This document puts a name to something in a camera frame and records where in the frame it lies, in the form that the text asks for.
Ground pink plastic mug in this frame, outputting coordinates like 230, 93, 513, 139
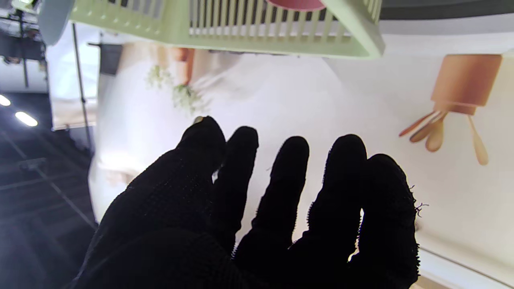
266, 0, 326, 12

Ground black backdrop stand pole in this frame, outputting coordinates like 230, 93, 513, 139
71, 23, 95, 153

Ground grey round plate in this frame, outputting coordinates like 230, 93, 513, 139
38, 0, 77, 46

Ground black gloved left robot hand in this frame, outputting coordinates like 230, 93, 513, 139
72, 116, 420, 289

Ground printed kitchen backdrop banner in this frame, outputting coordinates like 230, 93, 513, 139
50, 16, 514, 289

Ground green plastic dish rack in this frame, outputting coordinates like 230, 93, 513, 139
69, 0, 386, 60

